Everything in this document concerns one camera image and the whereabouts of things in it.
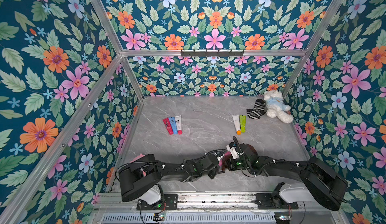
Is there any brown cloth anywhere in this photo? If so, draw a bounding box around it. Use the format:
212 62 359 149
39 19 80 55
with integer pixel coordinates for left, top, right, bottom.
236 144 257 161

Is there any green Curaprox toothpaste tube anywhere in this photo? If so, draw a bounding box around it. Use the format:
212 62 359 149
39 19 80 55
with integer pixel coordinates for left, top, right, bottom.
239 115 246 133

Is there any white tube orange cap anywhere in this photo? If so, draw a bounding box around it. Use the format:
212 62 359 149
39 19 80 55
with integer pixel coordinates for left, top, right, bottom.
232 115 242 135

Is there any pink Curaprox toothpaste tube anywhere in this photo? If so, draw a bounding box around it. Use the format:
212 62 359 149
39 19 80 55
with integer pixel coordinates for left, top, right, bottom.
219 152 233 171

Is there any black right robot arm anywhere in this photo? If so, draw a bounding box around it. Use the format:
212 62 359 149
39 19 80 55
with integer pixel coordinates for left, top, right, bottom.
222 144 348 211

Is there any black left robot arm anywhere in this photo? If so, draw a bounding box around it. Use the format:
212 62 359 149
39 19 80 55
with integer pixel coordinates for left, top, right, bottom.
118 154 220 202

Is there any white tube red cap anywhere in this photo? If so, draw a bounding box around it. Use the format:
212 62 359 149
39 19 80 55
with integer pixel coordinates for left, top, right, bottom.
175 116 183 135

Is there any blue toothpaste tube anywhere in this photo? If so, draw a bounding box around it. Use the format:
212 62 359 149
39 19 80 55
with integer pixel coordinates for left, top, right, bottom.
169 117 178 135

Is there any red Curaprox toothpaste tube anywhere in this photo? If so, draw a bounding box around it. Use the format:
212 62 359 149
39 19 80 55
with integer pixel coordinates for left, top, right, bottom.
163 118 173 135

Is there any striped black white sock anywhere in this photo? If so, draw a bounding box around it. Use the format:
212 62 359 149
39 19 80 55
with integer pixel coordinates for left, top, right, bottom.
246 98 266 120

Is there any white teddy bear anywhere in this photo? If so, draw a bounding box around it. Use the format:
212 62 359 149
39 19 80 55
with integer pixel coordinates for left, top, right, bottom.
263 90 294 124

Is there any pink round object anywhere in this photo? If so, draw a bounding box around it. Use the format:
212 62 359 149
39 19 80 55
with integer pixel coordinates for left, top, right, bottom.
131 154 144 163

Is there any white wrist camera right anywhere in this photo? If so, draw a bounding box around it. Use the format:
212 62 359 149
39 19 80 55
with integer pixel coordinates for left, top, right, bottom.
226 142 239 159

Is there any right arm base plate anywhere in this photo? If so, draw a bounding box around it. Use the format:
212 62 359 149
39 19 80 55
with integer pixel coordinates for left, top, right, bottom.
254 193 299 210

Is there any black hook rail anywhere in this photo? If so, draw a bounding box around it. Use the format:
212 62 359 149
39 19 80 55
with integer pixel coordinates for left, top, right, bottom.
180 50 244 58

